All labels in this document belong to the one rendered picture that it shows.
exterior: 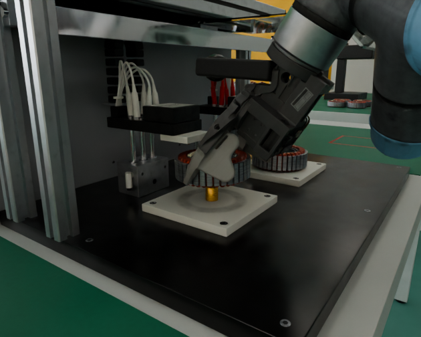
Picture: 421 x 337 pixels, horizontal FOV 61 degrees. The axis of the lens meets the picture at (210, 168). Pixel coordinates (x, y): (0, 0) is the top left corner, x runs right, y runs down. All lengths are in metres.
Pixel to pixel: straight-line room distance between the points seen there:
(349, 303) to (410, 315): 1.38
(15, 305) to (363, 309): 0.34
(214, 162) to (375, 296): 0.23
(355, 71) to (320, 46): 5.50
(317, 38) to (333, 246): 0.24
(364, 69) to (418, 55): 5.54
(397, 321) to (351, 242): 1.26
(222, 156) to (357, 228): 0.21
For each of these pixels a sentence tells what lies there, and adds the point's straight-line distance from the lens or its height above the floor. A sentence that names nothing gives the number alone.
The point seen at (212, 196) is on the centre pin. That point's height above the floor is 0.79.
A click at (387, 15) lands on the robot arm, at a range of 0.36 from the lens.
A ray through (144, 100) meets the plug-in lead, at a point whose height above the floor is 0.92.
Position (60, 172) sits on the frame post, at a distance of 0.47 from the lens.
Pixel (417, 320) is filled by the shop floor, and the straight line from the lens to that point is 1.77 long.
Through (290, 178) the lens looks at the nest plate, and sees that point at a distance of 0.67.
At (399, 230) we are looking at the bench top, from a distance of 0.59.
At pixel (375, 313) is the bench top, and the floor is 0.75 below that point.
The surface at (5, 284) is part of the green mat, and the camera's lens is 0.46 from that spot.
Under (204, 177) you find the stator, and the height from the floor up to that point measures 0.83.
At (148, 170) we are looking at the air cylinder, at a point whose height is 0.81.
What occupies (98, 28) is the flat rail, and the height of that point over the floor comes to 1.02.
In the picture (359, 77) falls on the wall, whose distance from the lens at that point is 5.90.
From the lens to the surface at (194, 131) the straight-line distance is 0.56.
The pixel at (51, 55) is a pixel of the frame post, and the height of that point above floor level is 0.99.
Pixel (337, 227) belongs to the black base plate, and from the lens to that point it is 0.51.
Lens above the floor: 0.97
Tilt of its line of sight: 16 degrees down
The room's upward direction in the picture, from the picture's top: straight up
